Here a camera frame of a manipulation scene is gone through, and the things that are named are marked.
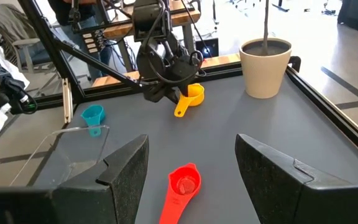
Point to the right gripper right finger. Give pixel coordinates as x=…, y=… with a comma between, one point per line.
x=278, y=193

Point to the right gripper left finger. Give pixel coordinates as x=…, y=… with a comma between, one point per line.
x=123, y=186

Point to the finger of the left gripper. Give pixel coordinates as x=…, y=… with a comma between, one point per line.
x=160, y=92
x=186, y=87

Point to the yellow measuring cup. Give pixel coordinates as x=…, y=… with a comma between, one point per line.
x=196, y=98

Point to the red measuring cup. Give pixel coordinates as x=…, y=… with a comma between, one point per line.
x=183, y=186

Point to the small teal measuring cup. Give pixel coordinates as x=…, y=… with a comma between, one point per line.
x=93, y=115

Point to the clear plastic basket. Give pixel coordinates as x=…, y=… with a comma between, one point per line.
x=73, y=149

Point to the black box blue light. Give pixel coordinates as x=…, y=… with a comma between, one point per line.
x=208, y=48

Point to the wooden workbench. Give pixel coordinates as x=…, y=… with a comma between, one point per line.
x=185, y=17

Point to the beige plant pot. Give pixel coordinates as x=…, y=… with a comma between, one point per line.
x=264, y=74

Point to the person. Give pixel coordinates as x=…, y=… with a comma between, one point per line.
x=85, y=18

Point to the white power strip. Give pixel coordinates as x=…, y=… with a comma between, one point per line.
x=67, y=99

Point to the grey chair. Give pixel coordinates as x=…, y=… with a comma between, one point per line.
x=26, y=49

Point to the black cabinet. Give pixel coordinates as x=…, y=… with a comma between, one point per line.
x=357, y=14

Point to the black switch panel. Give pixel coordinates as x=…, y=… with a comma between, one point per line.
x=92, y=42

